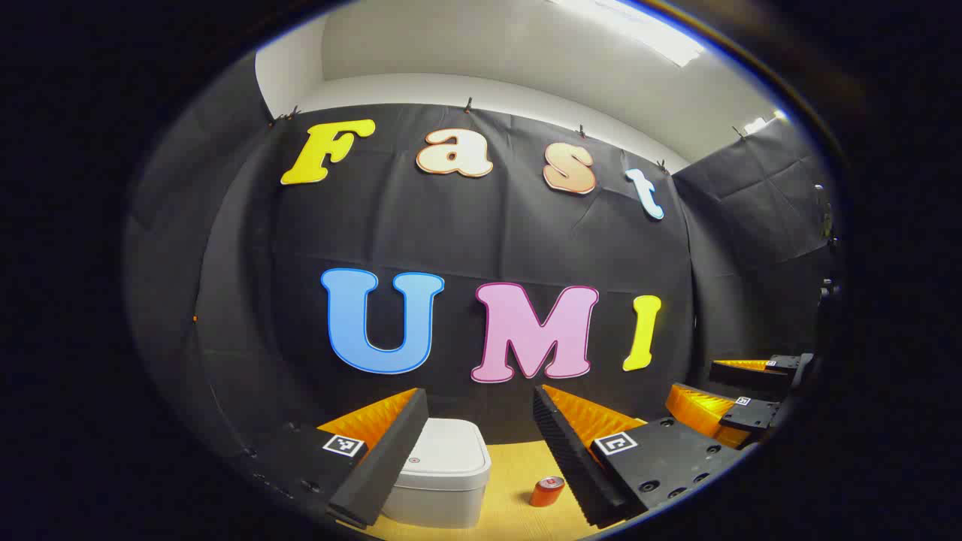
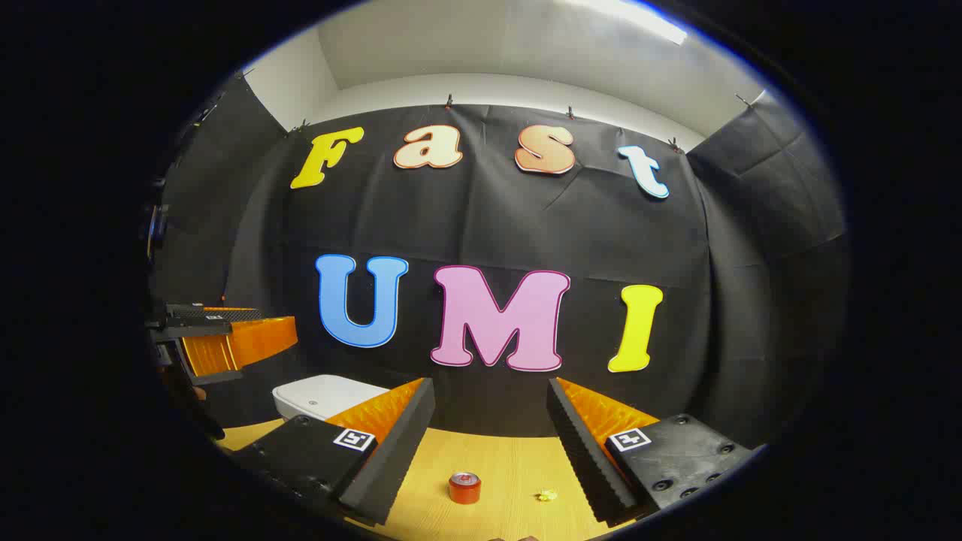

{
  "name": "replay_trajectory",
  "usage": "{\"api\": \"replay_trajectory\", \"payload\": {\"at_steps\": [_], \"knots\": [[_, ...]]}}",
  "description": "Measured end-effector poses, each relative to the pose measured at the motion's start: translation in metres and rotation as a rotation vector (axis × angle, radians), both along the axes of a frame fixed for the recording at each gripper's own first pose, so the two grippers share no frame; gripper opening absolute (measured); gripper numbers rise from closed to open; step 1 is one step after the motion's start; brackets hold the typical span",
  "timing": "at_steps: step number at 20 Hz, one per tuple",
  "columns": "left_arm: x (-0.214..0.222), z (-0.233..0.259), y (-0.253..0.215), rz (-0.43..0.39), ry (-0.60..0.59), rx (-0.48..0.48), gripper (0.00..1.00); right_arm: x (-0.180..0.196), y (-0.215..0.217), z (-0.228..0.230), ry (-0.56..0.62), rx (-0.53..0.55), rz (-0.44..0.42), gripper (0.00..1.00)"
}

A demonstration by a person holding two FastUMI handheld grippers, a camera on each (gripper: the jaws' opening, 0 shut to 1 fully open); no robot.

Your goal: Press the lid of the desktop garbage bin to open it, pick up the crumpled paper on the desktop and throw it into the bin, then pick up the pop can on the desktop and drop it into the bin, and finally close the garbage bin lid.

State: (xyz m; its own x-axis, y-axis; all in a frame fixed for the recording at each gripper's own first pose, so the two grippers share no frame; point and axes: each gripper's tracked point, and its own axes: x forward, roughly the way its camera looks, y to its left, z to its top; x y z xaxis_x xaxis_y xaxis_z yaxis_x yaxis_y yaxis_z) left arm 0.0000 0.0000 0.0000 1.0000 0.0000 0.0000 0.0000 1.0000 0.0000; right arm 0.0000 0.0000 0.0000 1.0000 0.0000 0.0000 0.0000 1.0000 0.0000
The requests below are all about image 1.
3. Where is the black backdrop cloth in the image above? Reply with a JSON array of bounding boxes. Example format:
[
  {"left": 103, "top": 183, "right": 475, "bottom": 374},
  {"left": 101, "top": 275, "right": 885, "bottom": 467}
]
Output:
[{"left": 124, "top": 53, "right": 839, "bottom": 512}]

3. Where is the ceiling light panel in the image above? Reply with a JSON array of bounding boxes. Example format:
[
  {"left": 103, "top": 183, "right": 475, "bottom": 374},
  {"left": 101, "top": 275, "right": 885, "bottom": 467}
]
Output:
[{"left": 549, "top": 0, "right": 707, "bottom": 68}]

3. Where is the white desktop garbage bin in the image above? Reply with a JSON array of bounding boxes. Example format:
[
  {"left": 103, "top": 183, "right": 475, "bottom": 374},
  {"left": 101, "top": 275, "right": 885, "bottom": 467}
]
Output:
[{"left": 380, "top": 418, "right": 492, "bottom": 529}]

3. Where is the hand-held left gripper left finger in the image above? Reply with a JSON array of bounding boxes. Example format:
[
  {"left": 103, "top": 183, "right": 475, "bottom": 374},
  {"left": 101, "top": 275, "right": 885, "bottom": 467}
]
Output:
[{"left": 240, "top": 387, "right": 431, "bottom": 529}]

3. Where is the wooden desktop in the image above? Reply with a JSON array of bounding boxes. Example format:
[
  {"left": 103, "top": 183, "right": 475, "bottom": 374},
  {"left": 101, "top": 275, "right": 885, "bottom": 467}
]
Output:
[{"left": 338, "top": 440, "right": 649, "bottom": 541}]

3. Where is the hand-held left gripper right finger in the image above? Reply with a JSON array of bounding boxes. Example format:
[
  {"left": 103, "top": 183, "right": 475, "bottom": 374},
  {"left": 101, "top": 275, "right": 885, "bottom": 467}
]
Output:
[{"left": 532, "top": 385, "right": 752, "bottom": 528}]

